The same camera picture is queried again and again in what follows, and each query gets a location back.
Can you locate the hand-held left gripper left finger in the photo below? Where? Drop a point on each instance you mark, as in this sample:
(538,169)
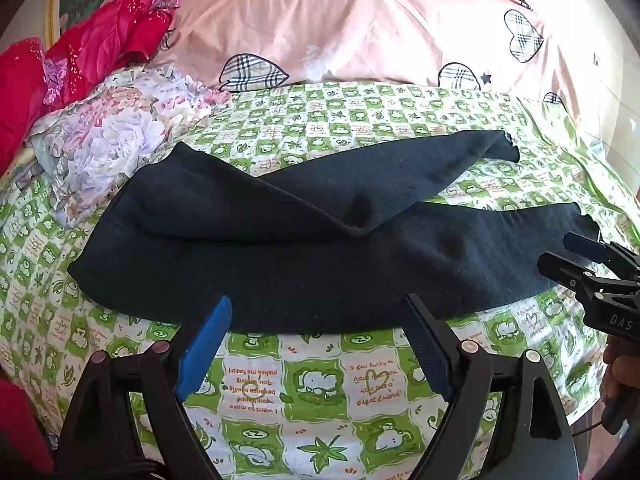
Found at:
(205,347)

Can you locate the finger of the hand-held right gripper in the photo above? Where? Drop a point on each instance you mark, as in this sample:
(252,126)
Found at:
(557,265)
(580,246)

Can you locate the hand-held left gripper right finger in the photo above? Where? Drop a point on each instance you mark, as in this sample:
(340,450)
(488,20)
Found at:
(425,347)

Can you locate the black pants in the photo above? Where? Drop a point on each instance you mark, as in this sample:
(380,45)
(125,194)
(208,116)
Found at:
(300,260)

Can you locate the person's right hand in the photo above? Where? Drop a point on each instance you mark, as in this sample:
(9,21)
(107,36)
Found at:
(620,372)

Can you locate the green checked bed sheet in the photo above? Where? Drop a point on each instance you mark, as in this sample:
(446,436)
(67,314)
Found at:
(310,385)

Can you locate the dark red cloth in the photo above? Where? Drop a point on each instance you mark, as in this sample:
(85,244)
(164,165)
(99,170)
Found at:
(20,430)

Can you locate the floral pillow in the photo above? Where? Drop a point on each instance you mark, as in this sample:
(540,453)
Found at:
(115,130)

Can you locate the pink quilt with plaid hearts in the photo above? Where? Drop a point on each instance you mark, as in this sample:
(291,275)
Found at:
(375,25)

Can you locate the red sequined quilt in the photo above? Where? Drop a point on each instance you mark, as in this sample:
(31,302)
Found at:
(100,35)

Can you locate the white wall socket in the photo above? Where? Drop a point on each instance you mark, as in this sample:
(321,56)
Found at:
(597,59)

